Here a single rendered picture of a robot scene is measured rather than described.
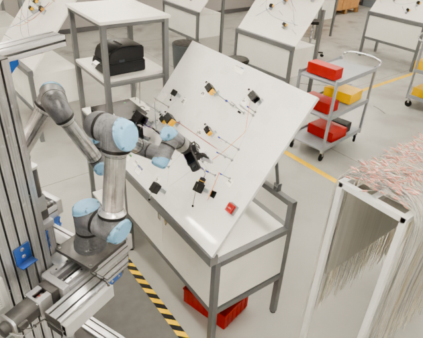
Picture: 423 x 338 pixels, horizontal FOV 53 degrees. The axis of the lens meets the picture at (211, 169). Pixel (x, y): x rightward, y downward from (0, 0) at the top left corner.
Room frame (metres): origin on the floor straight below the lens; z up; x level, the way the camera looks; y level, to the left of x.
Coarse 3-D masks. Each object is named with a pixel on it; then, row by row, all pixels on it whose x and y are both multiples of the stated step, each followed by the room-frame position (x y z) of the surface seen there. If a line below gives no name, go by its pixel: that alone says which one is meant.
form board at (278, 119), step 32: (192, 64) 2.83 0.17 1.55; (224, 64) 2.65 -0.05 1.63; (192, 96) 2.62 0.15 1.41; (224, 96) 2.46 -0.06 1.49; (288, 96) 2.18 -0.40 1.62; (160, 128) 2.59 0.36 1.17; (192, 128) 2.42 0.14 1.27; (224, 128) 2.27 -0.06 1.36; (256, 128) 2.14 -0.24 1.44; (288, 128) 2.03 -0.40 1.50; (224, 160) 2.10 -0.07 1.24; (256, 160) 1.99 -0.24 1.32; (160, 192) 2.20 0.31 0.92; (192, 192) 2.06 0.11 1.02; (224, 192) 1.94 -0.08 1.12; (256, 192) 1.85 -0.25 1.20; (192, 224) 1.90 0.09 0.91; (224, 224) 1.80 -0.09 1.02
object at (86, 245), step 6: (78, 234) 1.38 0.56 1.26; (78, 240) 1.38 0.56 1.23; (84, 240) 1.37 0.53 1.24; (90, 240) 1.37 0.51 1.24; (96, 240) 1.38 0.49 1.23; (102, 240) 1.40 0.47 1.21; (78, 246) 1.37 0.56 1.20; (84, 246) 1.36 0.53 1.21; (90, 246) 1.37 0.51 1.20; (96, 246) 1.37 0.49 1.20; (102, 246) 1.39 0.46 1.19; (78, 252) 1.36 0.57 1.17; (84, 252) 1.35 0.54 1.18; (90, 252) 1.36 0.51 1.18; (96, 252) 1.37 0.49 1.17
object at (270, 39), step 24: (264, 0) 6.86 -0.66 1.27; (288, 0) 6.57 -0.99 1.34; (312, 0) 6.27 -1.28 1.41; (240, 24) 6.78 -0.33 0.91; (264, 24) 6.50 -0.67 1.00; (288, 24) 6.24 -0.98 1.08; (240, 48) 6.64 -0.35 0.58; (264, 48) 6.27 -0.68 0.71; (288, 48) 5.90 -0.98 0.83; (312, 48) 6.21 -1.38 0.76; (264, 72) 6.20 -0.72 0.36; (288, 72) 5.85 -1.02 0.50
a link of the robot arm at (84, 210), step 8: (88, 200) 1.46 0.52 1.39; (96, 200) 1.46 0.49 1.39; (80, 208) 1.40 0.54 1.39; (88, 208) 1.39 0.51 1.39; (96, 208) 1.40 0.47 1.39; (80, 216) 1.37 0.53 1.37; (88, 216) 1.37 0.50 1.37; (80, 224) 1.37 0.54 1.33; (88, 224) 1.35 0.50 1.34; (80, 232) 1.37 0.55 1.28; (88, 232) 1.37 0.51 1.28
